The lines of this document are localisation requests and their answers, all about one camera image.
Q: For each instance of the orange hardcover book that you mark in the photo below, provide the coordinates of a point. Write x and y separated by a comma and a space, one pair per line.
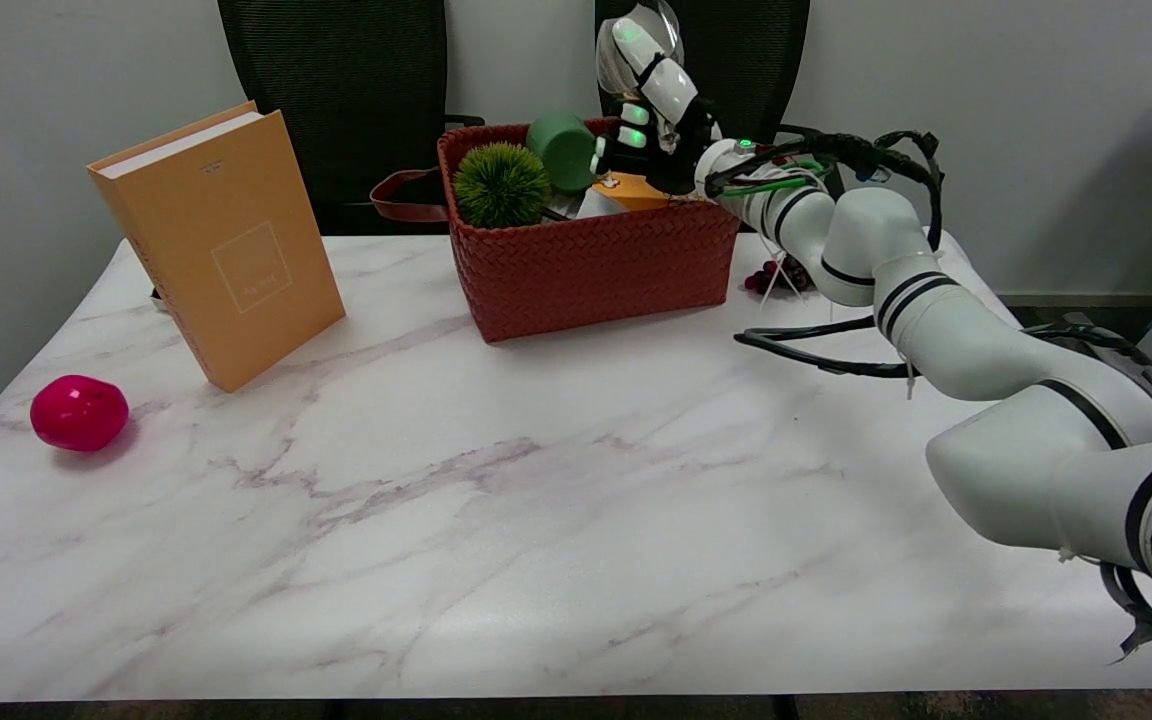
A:
226, 250

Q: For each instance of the green spiky ball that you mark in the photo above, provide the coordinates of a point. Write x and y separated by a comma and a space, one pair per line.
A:
501, 186

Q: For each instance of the orange popcorn box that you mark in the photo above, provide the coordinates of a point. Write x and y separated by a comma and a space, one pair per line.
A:
636, 190

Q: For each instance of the red woven basket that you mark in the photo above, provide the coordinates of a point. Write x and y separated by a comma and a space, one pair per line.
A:
591, 255

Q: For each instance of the white paper packet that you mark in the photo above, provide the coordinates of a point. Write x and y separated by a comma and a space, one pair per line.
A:
598, 205

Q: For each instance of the dark purple grape bunch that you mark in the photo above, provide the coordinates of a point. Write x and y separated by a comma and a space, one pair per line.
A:
766, 277

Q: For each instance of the black mesh office chair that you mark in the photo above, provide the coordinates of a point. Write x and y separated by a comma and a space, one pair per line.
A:
346, 100
736, 60

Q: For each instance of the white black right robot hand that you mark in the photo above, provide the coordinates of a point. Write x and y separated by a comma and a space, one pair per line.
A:
661, 120

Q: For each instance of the green cylindrical cup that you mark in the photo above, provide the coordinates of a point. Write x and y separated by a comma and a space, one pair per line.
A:
561, 152

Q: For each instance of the magenta plastic ball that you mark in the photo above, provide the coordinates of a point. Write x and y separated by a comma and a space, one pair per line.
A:
79, 412

